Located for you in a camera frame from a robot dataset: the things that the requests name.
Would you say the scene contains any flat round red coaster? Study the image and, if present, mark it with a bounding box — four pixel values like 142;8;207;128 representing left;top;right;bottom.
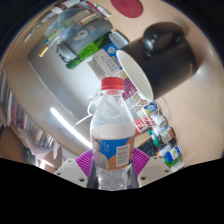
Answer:
110;0;144;19

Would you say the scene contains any black mug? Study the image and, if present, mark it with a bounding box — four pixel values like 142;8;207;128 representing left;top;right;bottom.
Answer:
115;21;197;102

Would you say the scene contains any white bottle with blue label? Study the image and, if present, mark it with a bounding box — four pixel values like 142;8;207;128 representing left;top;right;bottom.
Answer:
164;145;183;164

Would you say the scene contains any white and blue carton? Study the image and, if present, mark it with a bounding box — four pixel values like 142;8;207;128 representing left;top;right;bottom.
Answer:
92;41;129;77

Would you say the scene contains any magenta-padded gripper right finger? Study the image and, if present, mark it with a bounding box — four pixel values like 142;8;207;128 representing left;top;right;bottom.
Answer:
130;146;173;188

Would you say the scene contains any magenta pouch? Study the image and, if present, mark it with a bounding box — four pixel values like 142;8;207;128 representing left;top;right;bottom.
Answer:
121;77;139;101

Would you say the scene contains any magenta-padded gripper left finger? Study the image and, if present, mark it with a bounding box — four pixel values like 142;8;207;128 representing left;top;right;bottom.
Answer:
53;148;98;189

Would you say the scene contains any grey shaker bottle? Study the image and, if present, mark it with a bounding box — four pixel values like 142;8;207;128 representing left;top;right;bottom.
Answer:
55;18;113;64

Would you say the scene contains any clear red-capped water bottle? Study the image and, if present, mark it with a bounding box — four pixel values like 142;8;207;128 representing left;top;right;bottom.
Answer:
89;76;136;192

